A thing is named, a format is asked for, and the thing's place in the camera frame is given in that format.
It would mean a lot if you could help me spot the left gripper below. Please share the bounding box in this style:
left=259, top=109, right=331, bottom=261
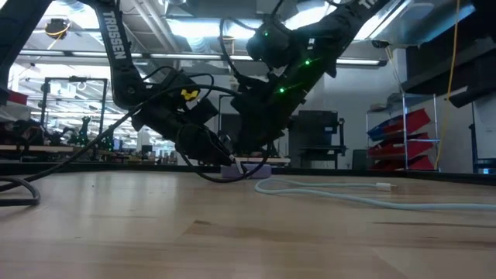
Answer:
left=130, top=92, right=238, bottom=167

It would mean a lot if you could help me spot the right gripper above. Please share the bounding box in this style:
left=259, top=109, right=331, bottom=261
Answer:
left=230, top=71, right=313, bottom=155

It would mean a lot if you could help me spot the purple round power hub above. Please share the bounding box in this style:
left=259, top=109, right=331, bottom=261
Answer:
left=220, top=163, right=273, bottom=180

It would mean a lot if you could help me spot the long black USB cable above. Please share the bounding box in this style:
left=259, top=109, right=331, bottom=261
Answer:
left=0, top=84, right=271, bottom=207

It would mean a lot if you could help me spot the white braided USB cable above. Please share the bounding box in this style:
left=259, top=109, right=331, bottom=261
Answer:
left=254, top=177, right=496, bottom=212

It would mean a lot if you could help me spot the wooden station table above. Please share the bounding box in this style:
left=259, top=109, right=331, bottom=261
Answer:
left=236, top=155, right=291, bottom=164

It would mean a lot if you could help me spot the black equipment cabinet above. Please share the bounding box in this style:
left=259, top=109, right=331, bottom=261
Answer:
left=288, top=110, right=348, bottom=170

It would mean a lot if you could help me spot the metal shelf rack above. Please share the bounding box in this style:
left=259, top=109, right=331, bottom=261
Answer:
left=366, top=92, right=442, bottom=171

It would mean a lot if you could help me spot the long wooden workbench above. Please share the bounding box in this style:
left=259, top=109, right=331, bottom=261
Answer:
left=0, top=144, right=129, bottom=155

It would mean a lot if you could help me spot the red storage bin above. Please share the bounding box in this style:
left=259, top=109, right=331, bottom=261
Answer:
left=367, top=133, right=435, bottom=159
left=367, top=108, right=432, bottom=143
left=370, top=154, right=436, bottom=171

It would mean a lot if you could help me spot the red box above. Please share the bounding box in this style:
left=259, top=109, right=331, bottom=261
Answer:
left=6, top=90, right=29, bottom=106

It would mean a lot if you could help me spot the white bag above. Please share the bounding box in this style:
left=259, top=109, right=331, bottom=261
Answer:
left=0, top=101, right=32, bottom=133

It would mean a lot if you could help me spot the black angled beam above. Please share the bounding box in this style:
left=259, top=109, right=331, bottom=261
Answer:
left=401, top=34, right=496, bottom=109

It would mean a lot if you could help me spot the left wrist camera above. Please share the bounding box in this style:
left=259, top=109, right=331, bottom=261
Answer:
left=188, top=97, right=219, bottom=126

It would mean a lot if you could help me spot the black gantry frame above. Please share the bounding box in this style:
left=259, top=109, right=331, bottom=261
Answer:
left=217, top=94, right=233, bottom=135
left=40, top=76, right=109, bottom=156

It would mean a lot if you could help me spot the black table frame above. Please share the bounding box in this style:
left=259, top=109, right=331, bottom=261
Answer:
left=0, top=161, right=496, bottom=186

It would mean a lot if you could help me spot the black yellow cable reel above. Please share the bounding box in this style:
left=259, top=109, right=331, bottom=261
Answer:
left=44, top=17, right=71, bottom=40

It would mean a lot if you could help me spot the yellow cable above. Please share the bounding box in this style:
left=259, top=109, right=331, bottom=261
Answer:
left=433, top=0, right=460, bottom=171

